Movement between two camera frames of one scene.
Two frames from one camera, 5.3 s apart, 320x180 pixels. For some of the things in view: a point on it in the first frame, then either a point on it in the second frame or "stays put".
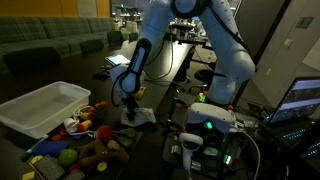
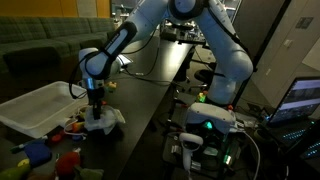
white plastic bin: [36, 112] stays put
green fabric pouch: [127, 139] -> [90, 174]
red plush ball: [104, 133] -> [66, 162]
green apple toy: [67, 157] -> [21, 171]
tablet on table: [118, 59] stays put
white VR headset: [198, 113] stays put
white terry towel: [142, 115] -> [102, 117]
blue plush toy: [50, 148] -> [38, 153]
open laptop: [299, 113] stays put
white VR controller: [189, 142] stays put
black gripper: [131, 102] -> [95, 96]
